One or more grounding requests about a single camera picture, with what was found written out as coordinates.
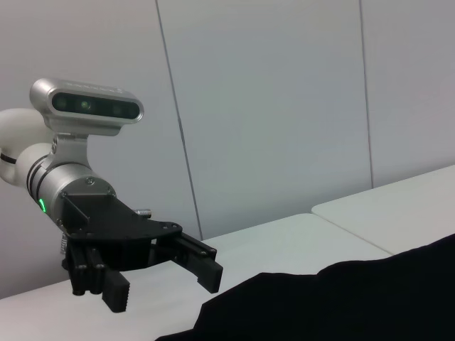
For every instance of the white and silver left robot arm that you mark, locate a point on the white and silver left robot arm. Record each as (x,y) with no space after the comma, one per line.
(49,181)

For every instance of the black shirt with FREE print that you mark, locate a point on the black shirt with FREE print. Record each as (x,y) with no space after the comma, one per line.
(337,302)

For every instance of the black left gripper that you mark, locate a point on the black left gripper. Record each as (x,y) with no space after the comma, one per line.
(113,231)

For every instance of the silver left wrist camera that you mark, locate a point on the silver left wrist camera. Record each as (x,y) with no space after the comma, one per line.
(89,104)

